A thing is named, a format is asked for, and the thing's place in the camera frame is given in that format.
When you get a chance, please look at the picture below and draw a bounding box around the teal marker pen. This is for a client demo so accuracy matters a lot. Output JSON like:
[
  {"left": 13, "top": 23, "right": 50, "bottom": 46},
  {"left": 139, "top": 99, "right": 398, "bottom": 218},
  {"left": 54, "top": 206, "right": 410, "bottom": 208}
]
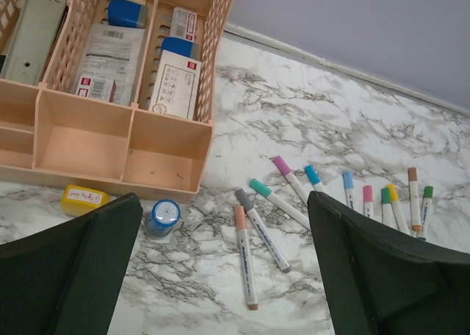
[{"left": 249, "top": 179, "right": 311, "bottom": 230}]

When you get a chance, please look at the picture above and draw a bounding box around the grey marker pen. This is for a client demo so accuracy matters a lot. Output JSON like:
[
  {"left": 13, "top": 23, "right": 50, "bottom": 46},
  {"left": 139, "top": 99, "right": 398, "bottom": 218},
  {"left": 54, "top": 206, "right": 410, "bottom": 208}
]
[{"left": 235, "top": 189, "right": 291, "bottom": 273}]

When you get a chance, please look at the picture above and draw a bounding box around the blue round stamp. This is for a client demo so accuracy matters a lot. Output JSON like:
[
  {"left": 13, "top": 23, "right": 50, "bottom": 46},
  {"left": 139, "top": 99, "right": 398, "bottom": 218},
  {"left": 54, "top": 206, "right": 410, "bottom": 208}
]
[{"left": 145, "top": 199, "right": 181, "bottom": 237}]

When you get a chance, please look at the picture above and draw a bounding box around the magenta marker pen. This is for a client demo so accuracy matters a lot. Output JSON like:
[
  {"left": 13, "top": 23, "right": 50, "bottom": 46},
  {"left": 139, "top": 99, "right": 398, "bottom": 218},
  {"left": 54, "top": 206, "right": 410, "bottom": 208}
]
[{"left": 273, "top": 156, "right": 308, "bottom": 206}]

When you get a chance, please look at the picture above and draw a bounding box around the peach plastic desk organizer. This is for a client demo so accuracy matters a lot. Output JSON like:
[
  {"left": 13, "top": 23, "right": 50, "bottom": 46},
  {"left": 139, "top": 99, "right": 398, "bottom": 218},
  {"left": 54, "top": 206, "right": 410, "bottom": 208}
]
[{"left": 1, "top": 0, "right": 233, "bottom": 203}]

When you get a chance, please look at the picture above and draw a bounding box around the cyan marker pen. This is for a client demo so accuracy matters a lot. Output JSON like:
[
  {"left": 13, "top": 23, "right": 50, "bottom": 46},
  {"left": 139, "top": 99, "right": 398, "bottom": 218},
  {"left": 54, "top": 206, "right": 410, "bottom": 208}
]
[{"left": 305, "top": 165, "right": 325, "bottom": 192}]

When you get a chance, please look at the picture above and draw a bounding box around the brown marker pen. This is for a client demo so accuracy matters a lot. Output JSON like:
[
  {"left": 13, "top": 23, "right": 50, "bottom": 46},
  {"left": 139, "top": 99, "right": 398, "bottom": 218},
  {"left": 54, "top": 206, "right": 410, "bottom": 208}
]
[{"left": 408, "top": 167, "right": 422, "bottom": 232}]

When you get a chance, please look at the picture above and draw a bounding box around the yellow rectangular stamp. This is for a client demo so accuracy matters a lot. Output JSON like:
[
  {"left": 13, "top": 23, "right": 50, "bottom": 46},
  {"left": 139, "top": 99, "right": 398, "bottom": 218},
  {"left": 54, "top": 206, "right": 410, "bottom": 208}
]
[{"left": 60, "top": 185, "right": 111, "bottom": 217}]

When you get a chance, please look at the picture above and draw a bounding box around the white paper packet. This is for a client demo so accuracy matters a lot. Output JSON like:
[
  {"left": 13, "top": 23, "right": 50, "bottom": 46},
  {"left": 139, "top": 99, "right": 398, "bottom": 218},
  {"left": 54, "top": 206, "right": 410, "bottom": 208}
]
[{"left": 73, "top": 24, "right": 147, "bottom": 106}]

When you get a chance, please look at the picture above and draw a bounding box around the dark green marker pen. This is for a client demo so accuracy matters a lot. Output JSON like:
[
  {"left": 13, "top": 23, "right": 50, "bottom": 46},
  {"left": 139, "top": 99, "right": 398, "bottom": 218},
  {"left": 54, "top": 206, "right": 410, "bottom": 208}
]
[{"left": 417, "top": 186, "right": 434, "bottom": 240}]

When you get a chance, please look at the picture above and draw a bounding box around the white cardboard box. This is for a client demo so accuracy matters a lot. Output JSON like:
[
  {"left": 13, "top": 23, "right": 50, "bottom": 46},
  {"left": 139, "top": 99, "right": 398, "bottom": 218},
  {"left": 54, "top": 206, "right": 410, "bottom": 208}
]
[{"left": 148, "top": 50, "right": 201, "bottom": 120}]

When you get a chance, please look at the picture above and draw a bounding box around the grey stapler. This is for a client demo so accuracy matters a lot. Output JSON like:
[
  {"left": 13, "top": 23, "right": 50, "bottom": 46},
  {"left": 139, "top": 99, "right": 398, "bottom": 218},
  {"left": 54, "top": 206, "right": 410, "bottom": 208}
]
[{"left": 1, "top": 0, "right": 67, "bottom": 85}]

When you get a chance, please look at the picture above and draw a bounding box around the yellow marker pen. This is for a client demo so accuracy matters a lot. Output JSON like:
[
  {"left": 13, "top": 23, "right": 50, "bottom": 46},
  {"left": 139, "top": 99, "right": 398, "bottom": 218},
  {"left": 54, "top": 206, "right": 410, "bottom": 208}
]
[{"left": 386, "top": 184, "right": 411, "bottom": 236}]

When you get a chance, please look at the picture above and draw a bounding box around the pink marker pen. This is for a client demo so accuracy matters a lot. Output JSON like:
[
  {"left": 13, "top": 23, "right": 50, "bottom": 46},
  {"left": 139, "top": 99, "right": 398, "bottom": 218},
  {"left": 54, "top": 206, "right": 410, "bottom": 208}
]
[{"left": 363, "top": 185, "right": 375, "bottom": 219}]

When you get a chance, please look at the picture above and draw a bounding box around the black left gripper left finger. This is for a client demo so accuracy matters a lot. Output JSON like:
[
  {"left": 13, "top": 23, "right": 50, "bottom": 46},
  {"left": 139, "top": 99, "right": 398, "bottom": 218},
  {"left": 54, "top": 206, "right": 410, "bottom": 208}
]
[{"left": 1, "top": 193, "right": 143, "bottom": 334}]

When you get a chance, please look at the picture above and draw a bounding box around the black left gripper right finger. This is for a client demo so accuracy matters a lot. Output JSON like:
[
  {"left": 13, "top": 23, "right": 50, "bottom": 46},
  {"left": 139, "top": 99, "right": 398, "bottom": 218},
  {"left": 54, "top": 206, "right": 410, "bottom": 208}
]
[{"left": 308, "top": 192, "right": 469, "bottom": 334}]

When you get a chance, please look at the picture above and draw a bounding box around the peach marker pen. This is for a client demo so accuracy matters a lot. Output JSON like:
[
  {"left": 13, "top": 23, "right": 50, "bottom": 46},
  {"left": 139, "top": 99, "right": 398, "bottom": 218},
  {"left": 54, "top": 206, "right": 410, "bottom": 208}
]
[{"left": 234, "top": 205, "right": 259, "bottom": 311}]

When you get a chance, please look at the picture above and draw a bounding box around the light blue marker pen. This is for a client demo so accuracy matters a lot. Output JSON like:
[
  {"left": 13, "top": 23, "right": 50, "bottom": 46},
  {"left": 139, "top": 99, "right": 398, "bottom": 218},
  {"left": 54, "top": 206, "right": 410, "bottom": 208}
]
[{"left": 343, "top": 171, "right": 355, "bottom": 210}]

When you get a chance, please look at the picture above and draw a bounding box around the blue grey eraser box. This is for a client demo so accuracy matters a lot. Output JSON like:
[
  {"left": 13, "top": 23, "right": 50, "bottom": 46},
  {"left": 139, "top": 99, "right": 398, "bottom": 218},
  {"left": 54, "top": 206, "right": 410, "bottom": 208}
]
[{"left": 107, "top": 0, "right": 148, "bottom": 29}]

